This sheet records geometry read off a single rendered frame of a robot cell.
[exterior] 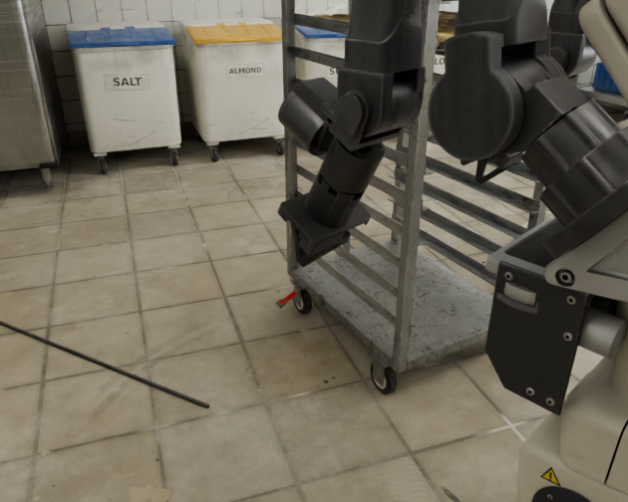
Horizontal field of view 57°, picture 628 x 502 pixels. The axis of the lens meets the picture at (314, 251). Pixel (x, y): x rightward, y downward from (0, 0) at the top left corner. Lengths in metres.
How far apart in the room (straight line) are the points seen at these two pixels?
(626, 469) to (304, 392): 1.11
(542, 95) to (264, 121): 3.19
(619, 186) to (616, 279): 0.09
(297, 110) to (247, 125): 2.94
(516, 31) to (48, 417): 1.57
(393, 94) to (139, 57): 2.91
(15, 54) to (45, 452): 2.02
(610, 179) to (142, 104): 3.15
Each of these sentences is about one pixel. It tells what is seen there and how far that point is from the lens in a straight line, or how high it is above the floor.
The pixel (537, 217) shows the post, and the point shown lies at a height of 0.48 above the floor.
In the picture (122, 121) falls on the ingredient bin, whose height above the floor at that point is 0.30.
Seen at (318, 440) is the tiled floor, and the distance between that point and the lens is 1.59.
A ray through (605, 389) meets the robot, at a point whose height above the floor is 0.67.
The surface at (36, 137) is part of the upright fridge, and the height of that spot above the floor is 0.31.
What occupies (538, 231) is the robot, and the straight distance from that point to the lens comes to 0.78.
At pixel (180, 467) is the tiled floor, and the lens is 1.56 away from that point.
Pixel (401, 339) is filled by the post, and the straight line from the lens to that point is 1.55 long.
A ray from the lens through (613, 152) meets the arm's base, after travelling 0.47.
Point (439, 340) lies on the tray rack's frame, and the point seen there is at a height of 0.15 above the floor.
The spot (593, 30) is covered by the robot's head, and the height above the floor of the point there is 1.06.
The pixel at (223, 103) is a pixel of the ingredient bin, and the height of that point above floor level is 0.36.
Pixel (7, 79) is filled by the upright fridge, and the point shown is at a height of 0.60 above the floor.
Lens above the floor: 1.12
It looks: 27 degrees down
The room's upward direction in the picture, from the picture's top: straight up
